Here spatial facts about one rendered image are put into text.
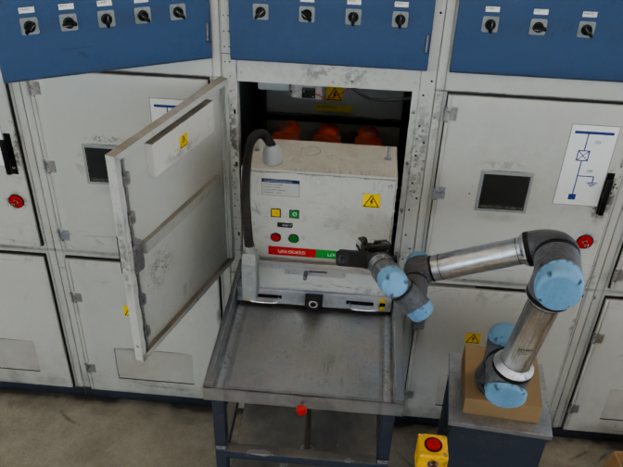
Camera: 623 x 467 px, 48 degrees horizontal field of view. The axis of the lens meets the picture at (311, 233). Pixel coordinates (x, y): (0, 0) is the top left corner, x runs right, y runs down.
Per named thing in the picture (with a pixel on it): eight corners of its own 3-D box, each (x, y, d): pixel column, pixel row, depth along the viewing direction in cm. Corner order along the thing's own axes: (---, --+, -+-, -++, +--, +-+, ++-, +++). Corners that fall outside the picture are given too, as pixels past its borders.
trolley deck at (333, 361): (402, 416, 217) (404, 403, 213) (203, 399, 220) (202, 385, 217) (399, 282, 273) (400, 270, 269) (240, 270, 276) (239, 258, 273)
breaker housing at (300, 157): (385, 299, 245) (399, 178, 218) (244, 288, 247) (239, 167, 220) (385, 220, 287) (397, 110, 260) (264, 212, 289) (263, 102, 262)
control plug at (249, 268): (256, 300, 235) (255, 258, 226) (242, 299, 236) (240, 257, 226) (260, 285, 242) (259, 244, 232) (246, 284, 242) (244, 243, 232)
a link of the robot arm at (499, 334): (522, 350, 223) (529, 319, 214) (523, 382, 212) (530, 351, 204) (483, 344, 225) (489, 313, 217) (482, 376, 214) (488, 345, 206)
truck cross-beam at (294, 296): (390, 312, 246) (391, 298, 243) (237, 300, 249) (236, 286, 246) (390, 303, 250) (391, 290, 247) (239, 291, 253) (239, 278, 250)
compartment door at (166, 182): (126, 356, 228) (94, 152, 187) (222, 253, 276) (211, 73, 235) (144, 362, 226) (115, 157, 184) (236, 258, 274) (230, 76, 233)
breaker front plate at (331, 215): (383, 301, 244) (397, 181, 217) (245, 290, 247) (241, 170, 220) (383, 298, 245) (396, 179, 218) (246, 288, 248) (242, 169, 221)
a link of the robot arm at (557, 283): (518, 379, 214) (588, 244, 179) (519, 419, 202) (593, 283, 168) (479, 369, 215) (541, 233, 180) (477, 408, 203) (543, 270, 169)
